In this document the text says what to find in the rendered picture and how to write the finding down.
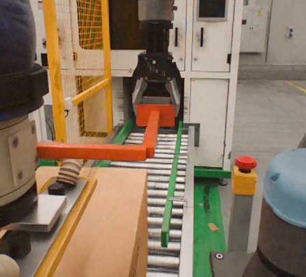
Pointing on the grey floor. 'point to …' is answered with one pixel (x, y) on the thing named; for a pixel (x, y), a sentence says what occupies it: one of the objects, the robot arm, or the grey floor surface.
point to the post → (241, 209)
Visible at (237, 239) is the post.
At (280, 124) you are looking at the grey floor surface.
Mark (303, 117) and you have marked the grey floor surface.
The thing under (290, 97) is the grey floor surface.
